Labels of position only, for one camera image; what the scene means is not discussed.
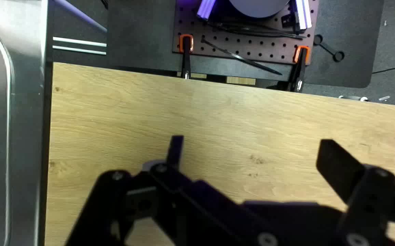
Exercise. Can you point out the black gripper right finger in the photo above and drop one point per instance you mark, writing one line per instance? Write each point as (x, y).
(375, 199)

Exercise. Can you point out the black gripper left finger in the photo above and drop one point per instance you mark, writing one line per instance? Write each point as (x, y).
(115, 199)

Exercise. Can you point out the grey round robot base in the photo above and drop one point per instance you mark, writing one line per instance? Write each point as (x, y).
(256, 7)

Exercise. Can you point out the stainless steel sink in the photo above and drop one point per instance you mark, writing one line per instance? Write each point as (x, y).
(23, 113)

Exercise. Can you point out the orange black clamp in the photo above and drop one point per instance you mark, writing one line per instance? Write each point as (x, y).
(186, 49)
(299, 63)

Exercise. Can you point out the black rubber mat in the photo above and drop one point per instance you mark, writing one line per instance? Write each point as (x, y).
(142, 35)

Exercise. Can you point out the black zip tie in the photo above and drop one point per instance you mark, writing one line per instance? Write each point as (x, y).
(242, 57)

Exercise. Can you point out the brown perforated mounting board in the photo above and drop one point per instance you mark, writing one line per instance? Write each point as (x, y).
(252, 45)

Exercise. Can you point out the silver aluminium rail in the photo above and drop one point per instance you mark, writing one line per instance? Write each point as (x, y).
(78, 44)

